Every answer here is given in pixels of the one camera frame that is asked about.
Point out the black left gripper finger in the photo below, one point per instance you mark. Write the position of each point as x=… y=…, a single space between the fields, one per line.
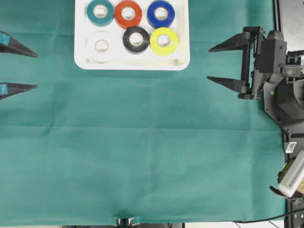
x=9 y=89
x=8 y=44

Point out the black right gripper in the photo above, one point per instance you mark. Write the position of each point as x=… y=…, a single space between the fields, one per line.
x=265 y=60

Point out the yellow tape roll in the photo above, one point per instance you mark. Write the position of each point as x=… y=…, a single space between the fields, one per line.
x=163 y=41

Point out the white tape roll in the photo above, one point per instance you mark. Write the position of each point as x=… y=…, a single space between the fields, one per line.
x=99 y=47

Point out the blue tape roll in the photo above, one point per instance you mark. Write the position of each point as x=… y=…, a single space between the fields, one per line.
x=160 y=14

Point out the green tape roll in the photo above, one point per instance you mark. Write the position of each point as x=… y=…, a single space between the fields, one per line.
x=100 y=12

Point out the black tape roll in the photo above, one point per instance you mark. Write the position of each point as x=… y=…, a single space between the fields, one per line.
x=136 y=40

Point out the red tape roll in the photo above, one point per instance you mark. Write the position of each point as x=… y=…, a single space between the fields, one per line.
x=128 y=14

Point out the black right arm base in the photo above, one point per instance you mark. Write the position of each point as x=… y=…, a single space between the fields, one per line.
x=284 y=104

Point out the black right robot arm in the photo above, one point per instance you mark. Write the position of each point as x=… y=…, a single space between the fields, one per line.
x=265 y=59

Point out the white plastic case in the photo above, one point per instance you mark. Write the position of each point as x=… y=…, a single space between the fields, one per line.
x=123 y=60

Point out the white vented electronics box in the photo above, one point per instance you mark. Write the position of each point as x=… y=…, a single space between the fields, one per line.
x=293 y=177

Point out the black camera stand base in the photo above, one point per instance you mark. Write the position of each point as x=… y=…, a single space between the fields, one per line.
x=124 y=222

